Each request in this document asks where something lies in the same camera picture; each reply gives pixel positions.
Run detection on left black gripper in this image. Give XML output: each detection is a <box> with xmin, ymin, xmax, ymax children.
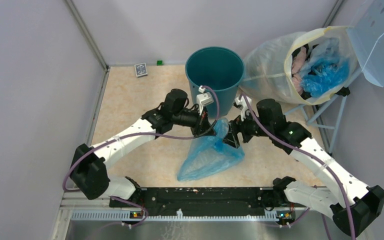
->
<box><xmin>172</xmin><ymin>104</ymin><xmax>217</xmax><ymax>137</ymax></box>

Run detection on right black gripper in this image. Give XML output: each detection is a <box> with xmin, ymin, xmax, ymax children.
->
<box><xmin>222</xmin><ymin>106</ymin><xmax>273</xmax><ymax>148</ymax></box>

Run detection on blue plastic trash bag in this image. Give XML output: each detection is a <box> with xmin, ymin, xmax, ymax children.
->
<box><xmin>177</xmin><ymin>117</ymin><xmax>245</xmax><ymax>182</ymax></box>

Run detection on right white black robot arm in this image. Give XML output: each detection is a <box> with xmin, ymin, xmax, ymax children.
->
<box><xmin>223</xmin><ymin>96</ymin><xmax>384</xmax><ymax>240</ymax></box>

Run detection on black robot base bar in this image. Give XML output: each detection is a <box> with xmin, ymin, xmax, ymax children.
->
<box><xmin>109</xmin><ymin>185</ymin><xmax>307</xmax><ymax>218</ymax></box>

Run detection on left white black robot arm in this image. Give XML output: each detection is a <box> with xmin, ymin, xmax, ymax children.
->
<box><xmin>63</xmin><ymin>86</ymin><xmax>220</xmax><ymax>207</ymax></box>

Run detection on teal plastic trash bin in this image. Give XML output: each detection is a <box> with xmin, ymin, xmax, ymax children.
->
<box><xmin>185</xmin><ymin>46</ymin><xmax>245</xmax><ymax>117</ymax></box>

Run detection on blue bags inside large bag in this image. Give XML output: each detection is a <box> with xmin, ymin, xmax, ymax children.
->
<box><xmin>299</xmin><ymin>37</ymin><xmax>350</xmax><ymax>98</ymax></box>

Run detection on large translucent stuffed bag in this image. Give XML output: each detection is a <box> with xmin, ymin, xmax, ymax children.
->
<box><xmin>239</xmin><ymin>26</ymin><xmax>358</xmax><ymax>105</ymax></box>

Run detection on playing card deck box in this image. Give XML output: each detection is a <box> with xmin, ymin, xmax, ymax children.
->
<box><xmin>134</xmin><ymin>62</ymin><xmax>148</xmax><ymax>78</ymax></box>

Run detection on perforated white metal panel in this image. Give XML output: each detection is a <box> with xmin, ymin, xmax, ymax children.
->
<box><xmin>346</xmin><ymin>0</ymin><xmax>384</xmax><ymax>88</ymax></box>

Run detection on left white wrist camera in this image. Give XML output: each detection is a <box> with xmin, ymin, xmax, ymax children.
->
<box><xmin>196</xmin><ymin>85</ymin><xmax>214</xmax><ymax>115</ymax></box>

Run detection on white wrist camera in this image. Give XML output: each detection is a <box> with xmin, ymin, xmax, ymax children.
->
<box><xmin>196</xmin><ymin>85</ymin><xmax>214</xmax><ymax>115</ymax></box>
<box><xmin>234</xmin><ymin>95</ymin><xmax>252</xmax><ymax>122</ymax></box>

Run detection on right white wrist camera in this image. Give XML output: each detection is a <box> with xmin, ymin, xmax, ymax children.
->
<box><xmin>234</xmin><ymin>95</ymin><xmax>252</xmax><ymax>122</ymax></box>

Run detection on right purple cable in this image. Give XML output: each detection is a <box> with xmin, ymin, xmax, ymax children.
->
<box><xmin>239</xmin><ymin>93</ymin><xmax>358</xmax><ymax>240</ymax></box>

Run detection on white slotted cable duct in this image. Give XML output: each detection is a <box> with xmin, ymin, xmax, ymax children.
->
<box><xmin>71</xmin><ymin>210</ymin><xmax>279</xmax><ymax>222</ymax></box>

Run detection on aluminium frame post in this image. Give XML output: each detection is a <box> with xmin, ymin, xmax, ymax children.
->
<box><xmin>63</xmin><ymin>0</ymin><xmax>109</xmax><ymax>71</ymax></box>

